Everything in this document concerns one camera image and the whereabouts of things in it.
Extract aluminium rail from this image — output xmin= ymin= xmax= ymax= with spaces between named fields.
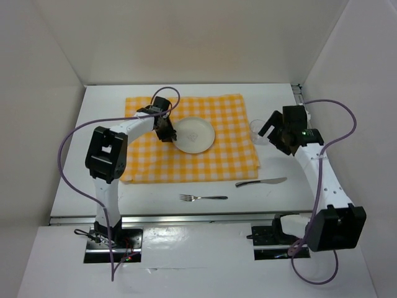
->
xmin=291 ymin=84 xmax=305 ymax=105
xmin=49 ymin=212 xmax=290 ymax=226

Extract black handled table knife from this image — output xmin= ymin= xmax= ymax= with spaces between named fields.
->
xmin=235 ymin=177 xmax=287 ymax=188

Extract front aluminium rail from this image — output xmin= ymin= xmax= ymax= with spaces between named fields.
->
xmin=49 ymin=212 xmax=290 ymax=226

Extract right side aluminium rail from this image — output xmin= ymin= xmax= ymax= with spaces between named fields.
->
xmin=291 ymin=84 xmax=305 ymax=105

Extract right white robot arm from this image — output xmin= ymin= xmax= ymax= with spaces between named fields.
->
xmin=259 ymin=106 xmax=367 ymax=252

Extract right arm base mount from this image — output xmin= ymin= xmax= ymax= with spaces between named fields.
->
xmin=246 ymin=225 xmax=298 ymax=261

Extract clear plastic cup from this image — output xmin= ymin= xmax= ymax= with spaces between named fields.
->
xmin=249 ymin=119 xmax=269 ymax=145

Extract silver fork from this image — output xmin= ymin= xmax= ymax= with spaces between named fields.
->
xmin=179 ymin=194 xmax=228 ymax=202

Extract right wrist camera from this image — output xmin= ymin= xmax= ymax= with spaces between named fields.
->
xmin=305 ymin=108 xmax=311 ymax=122

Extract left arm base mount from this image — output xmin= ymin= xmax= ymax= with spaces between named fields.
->
xmin=74 ymin=228 xmax=143 ymax=264

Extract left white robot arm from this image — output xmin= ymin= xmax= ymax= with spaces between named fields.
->
xmin=85 ymin=96 xmax=177 ymax=248

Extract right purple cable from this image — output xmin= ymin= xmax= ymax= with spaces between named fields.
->
xmin=287 ymin=99 xmax=357 ymax=285

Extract yellow white checkered cloth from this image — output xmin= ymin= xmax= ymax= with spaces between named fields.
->
xmin=121 ymin=94 xmax=260 ymax=183

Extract cream round plate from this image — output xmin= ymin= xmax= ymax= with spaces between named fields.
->
xmin=173 ymin=117 xmax=215 ymax=154

